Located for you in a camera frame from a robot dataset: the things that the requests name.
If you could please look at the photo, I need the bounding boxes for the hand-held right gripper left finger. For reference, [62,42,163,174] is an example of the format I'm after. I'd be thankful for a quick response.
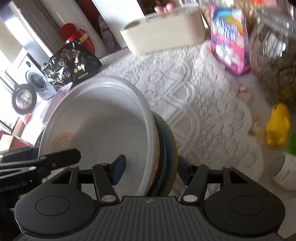
[46,154,127,203]

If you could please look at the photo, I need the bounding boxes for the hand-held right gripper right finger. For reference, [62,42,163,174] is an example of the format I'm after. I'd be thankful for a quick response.
[178,156,253,204]

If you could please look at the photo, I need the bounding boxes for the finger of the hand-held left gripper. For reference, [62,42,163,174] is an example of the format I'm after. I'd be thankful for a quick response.
[0,148,82,177]

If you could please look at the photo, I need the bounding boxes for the blue bowl with black rim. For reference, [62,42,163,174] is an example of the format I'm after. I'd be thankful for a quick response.
[151,113,176,196]

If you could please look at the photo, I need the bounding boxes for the plain white bowl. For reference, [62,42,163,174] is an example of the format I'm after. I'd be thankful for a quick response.
[38,76,160,198]

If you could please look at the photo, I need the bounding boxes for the red rectangular plastic tray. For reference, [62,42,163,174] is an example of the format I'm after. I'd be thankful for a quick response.
[43,82,74,124]

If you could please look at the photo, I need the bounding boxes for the round black appliance door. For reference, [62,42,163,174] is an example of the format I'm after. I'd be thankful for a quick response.
[11,84,38,115]

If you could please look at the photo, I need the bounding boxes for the white lace tablecloth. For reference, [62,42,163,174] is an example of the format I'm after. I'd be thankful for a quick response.
[99,40,287,197]

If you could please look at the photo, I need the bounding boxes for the white washing machine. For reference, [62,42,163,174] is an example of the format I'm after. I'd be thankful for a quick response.
[22,53,50,100]

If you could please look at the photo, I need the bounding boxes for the black snack bag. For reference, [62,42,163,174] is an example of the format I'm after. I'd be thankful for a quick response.
[41,39,102,93]

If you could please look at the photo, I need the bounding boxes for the white tube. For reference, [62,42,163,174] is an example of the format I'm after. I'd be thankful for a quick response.
[272,152,296,186]

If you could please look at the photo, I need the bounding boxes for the small yellow toy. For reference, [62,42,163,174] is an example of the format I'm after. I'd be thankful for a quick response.
[265,103,291,147]

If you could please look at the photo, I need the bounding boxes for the green gumball toy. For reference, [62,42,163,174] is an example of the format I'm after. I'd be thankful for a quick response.
[284,129,296,158]

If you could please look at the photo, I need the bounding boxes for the pink candy packet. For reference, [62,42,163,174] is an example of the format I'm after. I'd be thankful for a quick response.
[208,3,252,76]

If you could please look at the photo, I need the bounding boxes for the beige rectangular container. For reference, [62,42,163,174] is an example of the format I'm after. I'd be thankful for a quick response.
[120,9,207,55]

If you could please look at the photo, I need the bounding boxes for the small glass jar, dried herbs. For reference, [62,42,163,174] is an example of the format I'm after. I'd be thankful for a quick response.
[248,6,296,110]

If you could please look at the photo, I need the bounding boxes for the red pedestal bin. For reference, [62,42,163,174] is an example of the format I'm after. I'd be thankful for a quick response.
[59,23,96,54]

